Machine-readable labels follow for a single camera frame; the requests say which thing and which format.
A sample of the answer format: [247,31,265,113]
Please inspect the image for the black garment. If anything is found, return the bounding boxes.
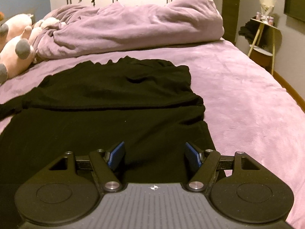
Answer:
[1,57,214,228]

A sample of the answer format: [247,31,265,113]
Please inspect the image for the dark clothes on table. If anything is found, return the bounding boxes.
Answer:
[236,20,261,52]

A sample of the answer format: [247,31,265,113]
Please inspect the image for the purple bed sheet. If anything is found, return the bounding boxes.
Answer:
[1,40,304,228]

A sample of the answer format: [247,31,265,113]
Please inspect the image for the small side table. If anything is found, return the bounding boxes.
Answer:
[247,18,280,76]

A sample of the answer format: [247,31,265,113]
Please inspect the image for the purple rumpled duvet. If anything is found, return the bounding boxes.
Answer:
[34,0,224,61]

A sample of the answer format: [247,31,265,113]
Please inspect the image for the pink plush toy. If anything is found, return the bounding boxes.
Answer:
[1,14,59,84]

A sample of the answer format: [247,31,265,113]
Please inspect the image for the white flower bouquet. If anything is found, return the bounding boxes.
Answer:
[256,0,277,24]

